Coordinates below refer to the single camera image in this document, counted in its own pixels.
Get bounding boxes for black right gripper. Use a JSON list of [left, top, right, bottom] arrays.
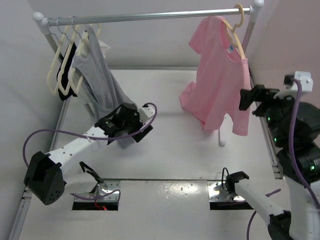
[[238, 83, 299, 147]]

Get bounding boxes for pink t-shirt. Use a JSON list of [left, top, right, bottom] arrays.
[[179, 16, 251, 136]]

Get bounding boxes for tan plastic hanger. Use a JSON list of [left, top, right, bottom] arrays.
[[221, 3, 246, 60]]

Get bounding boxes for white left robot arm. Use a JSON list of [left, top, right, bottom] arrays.
[[23, 102, 158, 206]]

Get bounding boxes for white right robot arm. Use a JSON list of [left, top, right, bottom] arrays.
[[225, 85, 320, 240]]

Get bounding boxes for grey t-shirt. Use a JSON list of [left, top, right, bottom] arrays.
[[73, 25, 134, 124]]

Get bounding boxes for cream hanger with black garment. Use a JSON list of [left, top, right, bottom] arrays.
[[57, 16, 81, 96]]

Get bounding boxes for cream hanger outer left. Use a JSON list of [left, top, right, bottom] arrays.
[[46, 17, 69, 96]]

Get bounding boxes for cream hanger with grey shirt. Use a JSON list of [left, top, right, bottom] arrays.
[[68, 24, 91, 94]]

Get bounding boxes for white front cover panel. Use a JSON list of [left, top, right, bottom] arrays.
[[19, 180, 269, 240]]

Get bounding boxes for white garment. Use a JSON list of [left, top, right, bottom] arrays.
[[79, 39, 112, 61]]

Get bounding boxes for silver clothes rack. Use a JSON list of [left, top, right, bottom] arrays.
[[32, 0, 265, 147]]

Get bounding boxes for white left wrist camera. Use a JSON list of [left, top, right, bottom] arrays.
[[138, 106, 155, 124]]

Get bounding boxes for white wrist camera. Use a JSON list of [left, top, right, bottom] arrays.
[[138, 106, 155, 124], [274, 71, 314, 99]]

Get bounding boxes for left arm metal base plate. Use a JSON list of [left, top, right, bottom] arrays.
[[71, 181, 121, 203]]

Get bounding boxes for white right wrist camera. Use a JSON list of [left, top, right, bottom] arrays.
[[274, 71, 314, 99]]

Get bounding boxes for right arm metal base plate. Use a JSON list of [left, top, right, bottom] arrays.
[[207, 180, 245, 203]]

